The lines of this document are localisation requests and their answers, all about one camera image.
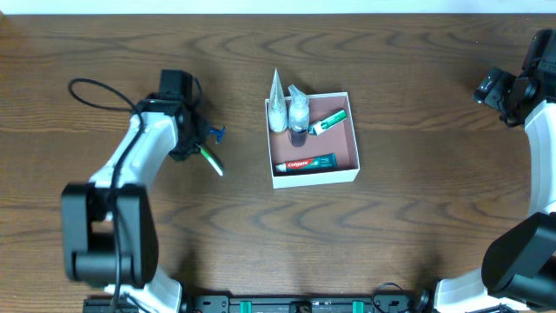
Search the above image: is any blue disposable razor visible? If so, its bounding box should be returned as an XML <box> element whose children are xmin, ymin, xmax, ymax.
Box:
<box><xmin>209</xmin><ymin>126</ymin><xmax>226</xmax><ymax>144</ymax></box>

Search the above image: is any white box pink interior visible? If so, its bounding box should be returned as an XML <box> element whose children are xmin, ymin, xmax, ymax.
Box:
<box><xmin>267</xmin><ymin>92</ymin><xmax>360</xmax><ymax>189</ymax></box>

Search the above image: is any green Colgate toothpaste tube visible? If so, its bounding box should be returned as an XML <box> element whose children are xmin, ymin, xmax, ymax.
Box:
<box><xmin>275</xmin><ymin>153</ymin><xmax>337</xmax><ymax>172</ymax></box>

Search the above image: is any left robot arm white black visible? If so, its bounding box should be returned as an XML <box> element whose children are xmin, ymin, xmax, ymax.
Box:
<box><xmin>61</xmin><ymin>97</ymin><xmax>210</xmax><ymax>312</ymax></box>

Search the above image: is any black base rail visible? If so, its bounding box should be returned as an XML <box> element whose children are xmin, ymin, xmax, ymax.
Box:
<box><xmin>82</xmin><ymin>291</ymin><xmax>518</xmax><ymax>313</ymax></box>

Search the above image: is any green white toothbrush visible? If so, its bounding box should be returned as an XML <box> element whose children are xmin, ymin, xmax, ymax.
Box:
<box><xmin>199</xmin><ymin>145</ymin><xmax>224</xmax><ymax>176</ymax></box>

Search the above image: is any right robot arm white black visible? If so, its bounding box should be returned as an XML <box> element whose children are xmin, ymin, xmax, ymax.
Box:
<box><xmin>431</xmin><ymin>29</ymin><xmax>555</xmax><ymax>312</ymax></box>

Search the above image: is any white Pantene tube gold cap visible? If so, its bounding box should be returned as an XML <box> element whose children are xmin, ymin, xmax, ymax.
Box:
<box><xmin>268</xmin><ymin>70</ymin><xmax>288</xmax><ymax>133</ymax></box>

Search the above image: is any green white soap box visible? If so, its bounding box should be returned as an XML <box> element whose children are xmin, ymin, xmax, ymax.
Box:
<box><xmin>308</xmin><ymin>110</ymin><xmax>348</xmax><ymax>136</ymax></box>

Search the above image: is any clear pump bottle blue liquid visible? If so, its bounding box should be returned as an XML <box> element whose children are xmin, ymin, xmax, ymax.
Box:
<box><xmin>288</xmin><ymin>84</ymin><xmax>310</xmax><ymax>147</ymax></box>

